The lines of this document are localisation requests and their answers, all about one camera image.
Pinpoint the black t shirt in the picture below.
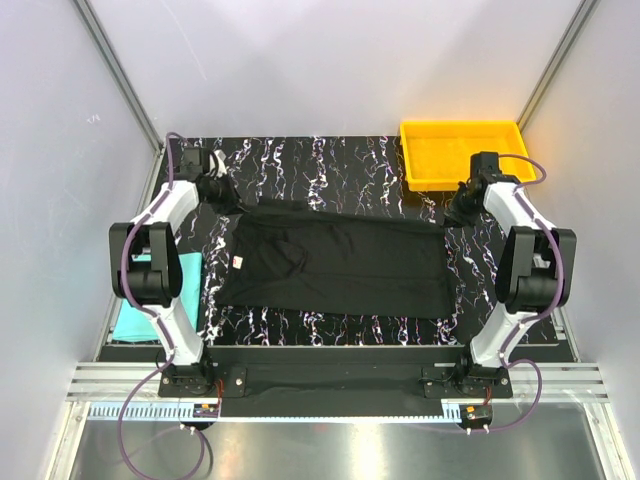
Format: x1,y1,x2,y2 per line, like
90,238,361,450
216,199,455,320

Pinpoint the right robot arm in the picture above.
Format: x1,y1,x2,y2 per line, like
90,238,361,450
444,151,577,397

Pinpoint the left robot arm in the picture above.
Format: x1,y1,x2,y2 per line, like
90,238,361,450
109,146,243,396

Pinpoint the black marble pattern mat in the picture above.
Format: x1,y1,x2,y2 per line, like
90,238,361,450
176,136,506,347

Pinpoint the yellow plastic tray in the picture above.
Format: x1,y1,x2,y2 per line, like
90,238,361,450
399,121,536,192

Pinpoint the folded teal t shirt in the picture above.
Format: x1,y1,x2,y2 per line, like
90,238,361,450
112,252,203,343

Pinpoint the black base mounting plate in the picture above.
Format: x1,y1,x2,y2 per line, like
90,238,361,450
162,346,513,399

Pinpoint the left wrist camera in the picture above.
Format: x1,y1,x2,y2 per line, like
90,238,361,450
209,149,227,179

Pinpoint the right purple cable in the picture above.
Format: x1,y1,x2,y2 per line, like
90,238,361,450
497,153,564,432

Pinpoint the purple cable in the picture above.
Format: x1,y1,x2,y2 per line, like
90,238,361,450
117,131,215,476
497,153,564,432

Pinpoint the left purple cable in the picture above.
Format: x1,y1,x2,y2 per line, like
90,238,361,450
117,131,215,476

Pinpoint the left aluminium frame post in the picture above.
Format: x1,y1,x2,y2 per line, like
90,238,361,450
70,0,164,153

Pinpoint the aluminium frame post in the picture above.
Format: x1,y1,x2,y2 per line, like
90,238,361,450
516,0,600,132
70,0,164,153

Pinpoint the right aluminium frame post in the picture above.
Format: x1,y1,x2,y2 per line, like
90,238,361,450
516,0,600,132

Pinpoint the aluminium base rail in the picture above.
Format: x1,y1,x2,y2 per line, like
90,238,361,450
66,362,608,402

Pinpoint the white slotted cable duct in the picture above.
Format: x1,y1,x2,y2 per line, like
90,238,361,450
88,400,461,424

